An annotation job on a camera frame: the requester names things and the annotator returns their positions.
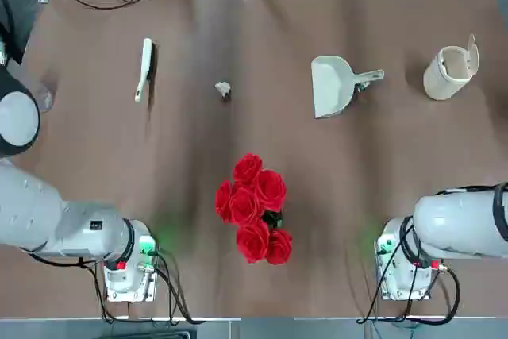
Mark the white brush with dark bristles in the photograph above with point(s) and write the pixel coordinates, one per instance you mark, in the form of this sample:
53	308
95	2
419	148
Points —
146	57

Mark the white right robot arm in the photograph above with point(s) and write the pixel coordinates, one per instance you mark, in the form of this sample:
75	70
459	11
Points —
456	224

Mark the red rose bouquet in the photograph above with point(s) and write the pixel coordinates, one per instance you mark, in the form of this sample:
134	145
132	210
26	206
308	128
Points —
250	204

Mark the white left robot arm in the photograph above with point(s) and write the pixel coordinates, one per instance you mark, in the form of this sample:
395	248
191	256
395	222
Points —
31	204

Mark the small beige bin with lid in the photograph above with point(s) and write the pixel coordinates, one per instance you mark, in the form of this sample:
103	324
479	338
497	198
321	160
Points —
438	81

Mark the black vase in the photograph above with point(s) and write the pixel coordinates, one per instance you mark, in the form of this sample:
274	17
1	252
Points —
273	220

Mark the pale grey plastic dustpan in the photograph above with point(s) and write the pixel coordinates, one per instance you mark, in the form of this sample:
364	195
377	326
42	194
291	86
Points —
327	85

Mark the white paper ball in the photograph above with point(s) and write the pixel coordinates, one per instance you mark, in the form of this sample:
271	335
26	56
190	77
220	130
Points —
223	89

